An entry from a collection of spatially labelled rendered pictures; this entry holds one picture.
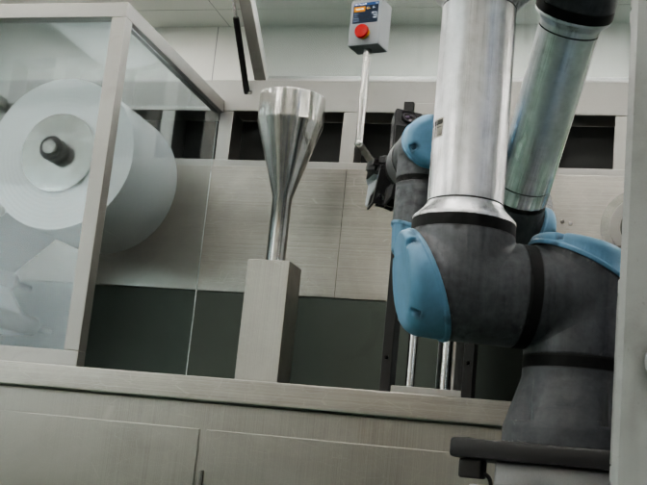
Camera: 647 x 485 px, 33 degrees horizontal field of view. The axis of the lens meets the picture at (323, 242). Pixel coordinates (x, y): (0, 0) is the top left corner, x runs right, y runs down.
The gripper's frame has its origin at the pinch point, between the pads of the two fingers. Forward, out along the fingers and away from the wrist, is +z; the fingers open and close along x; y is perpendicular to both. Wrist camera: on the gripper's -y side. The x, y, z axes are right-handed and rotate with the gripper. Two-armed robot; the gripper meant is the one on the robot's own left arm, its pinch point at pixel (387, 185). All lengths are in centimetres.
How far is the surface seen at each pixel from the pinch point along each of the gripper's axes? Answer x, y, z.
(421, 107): 4.8, -20.2, 14.8
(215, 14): -56, -150, 317
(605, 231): 42.6, -6.1, 13.7
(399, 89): 6, -41, 63
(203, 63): -56, -131, 334
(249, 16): -31, -49, 65
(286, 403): -7.3, 38.3, 5.1
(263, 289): -13.7, 14.8, 44.7
